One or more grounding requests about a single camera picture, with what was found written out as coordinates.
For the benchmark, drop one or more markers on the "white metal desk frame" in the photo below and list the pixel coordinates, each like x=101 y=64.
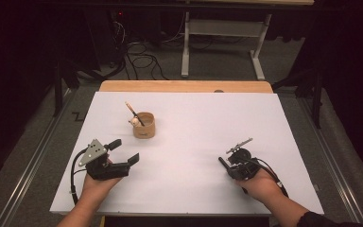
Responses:
x=185 y=47

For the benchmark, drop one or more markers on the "metal floor rail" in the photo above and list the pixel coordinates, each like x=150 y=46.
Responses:
x=25 y=178
x=335 y=178

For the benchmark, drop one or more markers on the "white board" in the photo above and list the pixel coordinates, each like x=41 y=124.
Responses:
x=201 y=119

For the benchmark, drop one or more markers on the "person's left hand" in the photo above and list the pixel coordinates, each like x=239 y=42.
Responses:
x=96 y=189

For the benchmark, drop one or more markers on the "person's right hand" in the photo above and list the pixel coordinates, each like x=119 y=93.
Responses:
x=261 y=187

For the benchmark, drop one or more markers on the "wooden cup with small figurine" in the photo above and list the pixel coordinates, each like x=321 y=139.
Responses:
x=145 y=130

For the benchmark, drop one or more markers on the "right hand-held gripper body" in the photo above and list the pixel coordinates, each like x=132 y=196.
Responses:
x=242 y=168

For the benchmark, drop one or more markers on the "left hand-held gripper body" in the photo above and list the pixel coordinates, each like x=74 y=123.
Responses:
x=110 y=170

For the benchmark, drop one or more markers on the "dark metal stand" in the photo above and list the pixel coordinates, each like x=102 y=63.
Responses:
x=58 y=94
x=317 y=104

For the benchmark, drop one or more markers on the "black computer case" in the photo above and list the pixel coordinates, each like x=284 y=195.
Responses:
x=107 y=38

